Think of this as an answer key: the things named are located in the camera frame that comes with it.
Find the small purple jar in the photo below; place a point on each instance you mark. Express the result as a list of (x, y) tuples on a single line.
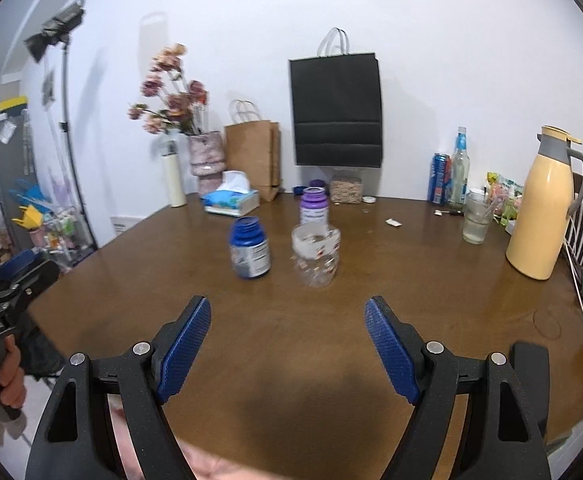
[(316, 183)]

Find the drinking glass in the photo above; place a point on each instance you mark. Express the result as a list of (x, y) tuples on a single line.
[(476, 220)]

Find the pink ceramic vase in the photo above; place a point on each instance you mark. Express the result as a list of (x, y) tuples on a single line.
[(205, 160)]

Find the colourful snack packets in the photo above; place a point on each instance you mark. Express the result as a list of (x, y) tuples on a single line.
[(504, 197)]

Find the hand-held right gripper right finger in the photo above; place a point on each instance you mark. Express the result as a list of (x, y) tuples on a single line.
[(389, 352)]

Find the tissue box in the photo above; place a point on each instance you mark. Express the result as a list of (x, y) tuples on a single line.
[(231, 199)]

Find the cluttered storage rack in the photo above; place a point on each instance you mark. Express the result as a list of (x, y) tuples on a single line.
[(46, 222)]

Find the clear glass bottle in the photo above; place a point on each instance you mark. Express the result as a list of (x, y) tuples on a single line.
[(459, 172)]

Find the dark cloth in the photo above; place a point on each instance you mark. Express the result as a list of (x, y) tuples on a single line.
[(41, 355)]

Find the blue pill bottle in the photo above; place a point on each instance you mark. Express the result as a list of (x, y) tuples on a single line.
[(249, 250)]

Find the small white packet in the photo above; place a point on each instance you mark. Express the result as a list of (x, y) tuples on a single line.
[(393, 222)]

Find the white thermos bottle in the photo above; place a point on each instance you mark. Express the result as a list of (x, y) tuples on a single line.
[(175, 177)]

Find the blue drink can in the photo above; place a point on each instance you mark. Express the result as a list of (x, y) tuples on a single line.
[(439, 178)]

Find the dried pink flowers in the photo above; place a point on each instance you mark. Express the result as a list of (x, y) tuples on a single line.
[(171, 100)]

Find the clear jar of grains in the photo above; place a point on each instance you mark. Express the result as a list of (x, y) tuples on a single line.
[(346, 189)]

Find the clear plastic cup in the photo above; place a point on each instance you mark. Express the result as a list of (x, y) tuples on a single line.
[(316, 257)]

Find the brown paper bag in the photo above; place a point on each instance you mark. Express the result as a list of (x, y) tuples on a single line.
[(252, 157)]

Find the purple pill bottle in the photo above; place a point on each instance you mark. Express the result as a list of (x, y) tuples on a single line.
[(314, 210)]

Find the yellow thermos jug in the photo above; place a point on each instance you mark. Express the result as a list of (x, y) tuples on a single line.
[(544, 205)]

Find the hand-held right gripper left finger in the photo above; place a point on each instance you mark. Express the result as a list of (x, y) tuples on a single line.
[(186, 347)]

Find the studio light on stand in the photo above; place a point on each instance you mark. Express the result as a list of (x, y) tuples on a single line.
[(59, 25)]

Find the black paper bag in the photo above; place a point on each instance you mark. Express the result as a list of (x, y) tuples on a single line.
[(336, 110)]

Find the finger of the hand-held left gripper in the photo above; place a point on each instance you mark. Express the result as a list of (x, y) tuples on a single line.
[(19, 266)]

